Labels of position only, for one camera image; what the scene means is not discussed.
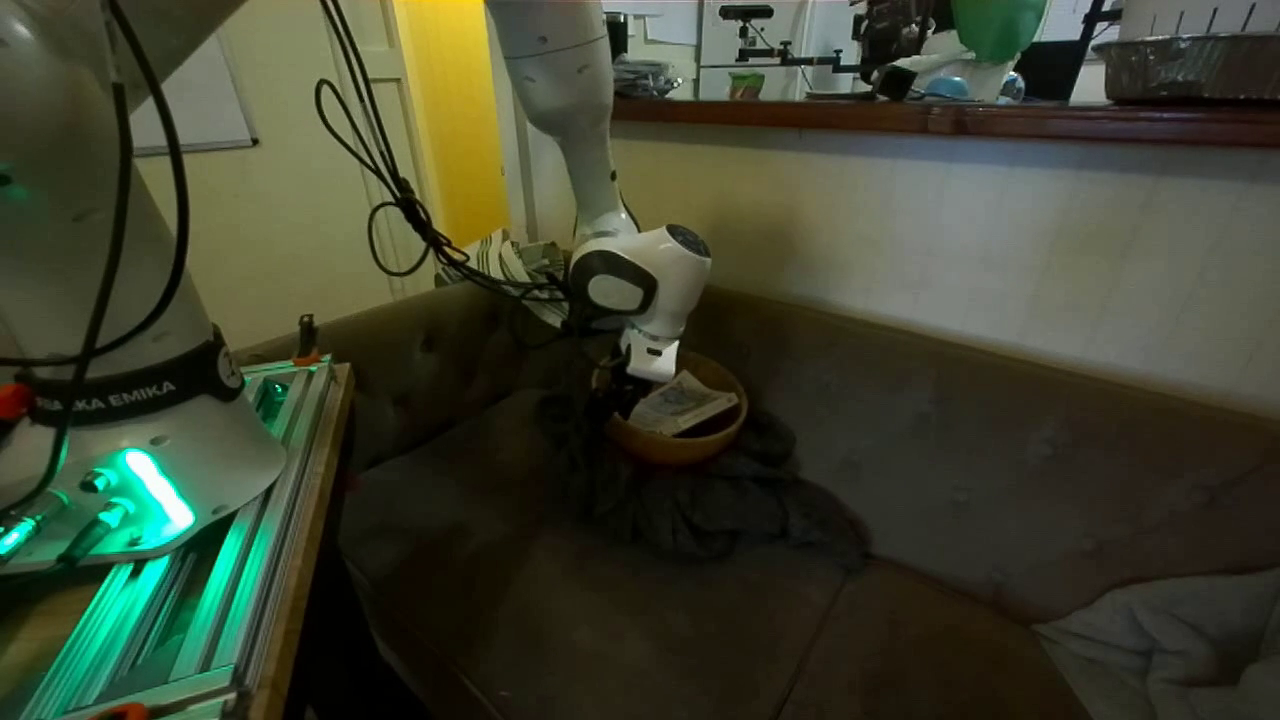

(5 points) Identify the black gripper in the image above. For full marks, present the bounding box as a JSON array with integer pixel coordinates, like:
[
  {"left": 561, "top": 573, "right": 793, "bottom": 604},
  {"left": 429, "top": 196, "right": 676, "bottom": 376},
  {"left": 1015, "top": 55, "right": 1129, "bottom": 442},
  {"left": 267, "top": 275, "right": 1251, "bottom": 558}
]
[{"left": 586, "top": 335, "right": 652, "bottom": 420}]

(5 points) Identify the wooden bowl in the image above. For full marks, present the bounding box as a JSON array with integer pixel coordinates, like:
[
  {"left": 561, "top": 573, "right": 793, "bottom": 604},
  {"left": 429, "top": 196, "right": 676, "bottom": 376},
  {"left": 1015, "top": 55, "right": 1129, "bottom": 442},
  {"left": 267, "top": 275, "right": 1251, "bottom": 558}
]
[{"left": 599, "top": 352, "right": 751, "bottom": 470}]

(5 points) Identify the grey glass bowl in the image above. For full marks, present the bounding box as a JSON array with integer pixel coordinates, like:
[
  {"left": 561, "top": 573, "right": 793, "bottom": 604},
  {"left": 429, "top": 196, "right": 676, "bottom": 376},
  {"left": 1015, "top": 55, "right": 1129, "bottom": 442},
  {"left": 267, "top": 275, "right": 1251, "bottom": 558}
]
[{"left": 613, "top": 55, "right": 685, "bottom": 105}]

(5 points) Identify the dark wooden shelf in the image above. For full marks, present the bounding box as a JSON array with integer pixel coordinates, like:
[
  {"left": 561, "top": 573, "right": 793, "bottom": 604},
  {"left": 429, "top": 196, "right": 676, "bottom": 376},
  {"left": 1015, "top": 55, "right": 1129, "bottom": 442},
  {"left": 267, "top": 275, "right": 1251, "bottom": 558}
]
[{"left": 613, "top": 95, "right": 1280, "bottom": 153}]

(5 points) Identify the Andersen fairy tales book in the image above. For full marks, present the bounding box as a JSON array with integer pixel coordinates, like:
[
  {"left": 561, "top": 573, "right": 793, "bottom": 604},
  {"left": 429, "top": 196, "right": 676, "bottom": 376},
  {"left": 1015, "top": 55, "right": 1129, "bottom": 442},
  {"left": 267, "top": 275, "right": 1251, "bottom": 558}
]
[{"left": 626, "top": 373, "right": 744, "bottom": 442}]

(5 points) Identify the dark grey crumpled cloth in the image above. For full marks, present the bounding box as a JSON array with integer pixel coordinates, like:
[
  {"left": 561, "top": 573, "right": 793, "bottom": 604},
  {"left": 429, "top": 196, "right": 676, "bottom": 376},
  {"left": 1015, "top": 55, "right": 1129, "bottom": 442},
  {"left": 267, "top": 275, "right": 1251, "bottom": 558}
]
[{"left": 536, "top": 393, "right": 876, "bottom": 575}]

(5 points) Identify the light grey striped cloth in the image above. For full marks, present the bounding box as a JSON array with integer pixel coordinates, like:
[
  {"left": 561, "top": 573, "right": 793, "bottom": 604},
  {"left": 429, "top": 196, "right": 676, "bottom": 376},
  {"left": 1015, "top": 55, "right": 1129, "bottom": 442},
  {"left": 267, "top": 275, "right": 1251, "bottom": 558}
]
[{"left": 456, "top": 230, "right": 576, "bottom": 331}]

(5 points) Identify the brown tufted sofa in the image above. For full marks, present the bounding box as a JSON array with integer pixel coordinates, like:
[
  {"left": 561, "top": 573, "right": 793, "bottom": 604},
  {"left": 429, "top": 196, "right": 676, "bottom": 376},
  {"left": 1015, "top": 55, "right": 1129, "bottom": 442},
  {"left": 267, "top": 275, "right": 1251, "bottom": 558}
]
[{"left": 236, "top": 251, "right": 1280, "bottom": 720}]

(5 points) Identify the white door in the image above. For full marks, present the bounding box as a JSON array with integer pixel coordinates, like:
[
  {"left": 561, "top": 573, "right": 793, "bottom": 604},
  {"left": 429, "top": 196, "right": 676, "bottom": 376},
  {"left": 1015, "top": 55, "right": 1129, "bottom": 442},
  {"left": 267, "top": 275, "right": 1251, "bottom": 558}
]
[{"left": 330, "top": 0, "right": 454, "bottom": 304}]

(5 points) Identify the small dark bottle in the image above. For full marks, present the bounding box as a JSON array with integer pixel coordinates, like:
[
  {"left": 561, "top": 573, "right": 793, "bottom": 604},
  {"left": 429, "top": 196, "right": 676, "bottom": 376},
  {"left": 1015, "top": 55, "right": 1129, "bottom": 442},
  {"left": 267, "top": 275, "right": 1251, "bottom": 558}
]
[{"left": 292, "top": 312, "right": 323, "bottom": 373}]

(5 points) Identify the whiteboard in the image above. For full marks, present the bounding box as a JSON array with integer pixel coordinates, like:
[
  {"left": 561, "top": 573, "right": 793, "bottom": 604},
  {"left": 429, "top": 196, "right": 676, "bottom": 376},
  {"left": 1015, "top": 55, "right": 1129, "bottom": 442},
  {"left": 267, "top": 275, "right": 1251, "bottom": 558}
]
[{"left": 126, "top": 32, "right": 266, "bottom": 160}]

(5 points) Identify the green round ball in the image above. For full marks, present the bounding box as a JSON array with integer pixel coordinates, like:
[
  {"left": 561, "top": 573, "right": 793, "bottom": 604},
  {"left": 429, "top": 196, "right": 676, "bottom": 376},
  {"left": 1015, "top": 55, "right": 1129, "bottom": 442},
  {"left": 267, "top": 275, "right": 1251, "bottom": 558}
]
[{"left": 949, "top": 0, "right": 1052, "bottom": 69}]

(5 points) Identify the white pillow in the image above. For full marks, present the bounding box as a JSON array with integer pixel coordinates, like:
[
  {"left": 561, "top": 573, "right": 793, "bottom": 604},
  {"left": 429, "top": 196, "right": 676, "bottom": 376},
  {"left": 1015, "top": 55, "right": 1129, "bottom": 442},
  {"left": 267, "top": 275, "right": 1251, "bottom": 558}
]
[{"left": 1031, "top": 566, "right": 1280, "bottom": 720}]

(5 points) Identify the aluminium foil tray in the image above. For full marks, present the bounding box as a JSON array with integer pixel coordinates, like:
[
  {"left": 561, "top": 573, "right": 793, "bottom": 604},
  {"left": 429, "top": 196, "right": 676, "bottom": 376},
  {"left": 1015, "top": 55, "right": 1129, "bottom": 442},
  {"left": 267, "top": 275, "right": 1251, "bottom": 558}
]
[{"left": 1091, "top": 32, "right": 1280, "bottom": 111}]

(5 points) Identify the white slotted colander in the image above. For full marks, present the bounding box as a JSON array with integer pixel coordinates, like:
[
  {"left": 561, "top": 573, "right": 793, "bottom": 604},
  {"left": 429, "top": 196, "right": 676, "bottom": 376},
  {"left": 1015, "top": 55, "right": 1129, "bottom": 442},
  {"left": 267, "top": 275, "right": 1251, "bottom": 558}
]
[{"left": 1117, "top": 0, "right": 1280, "bottom": 40}]

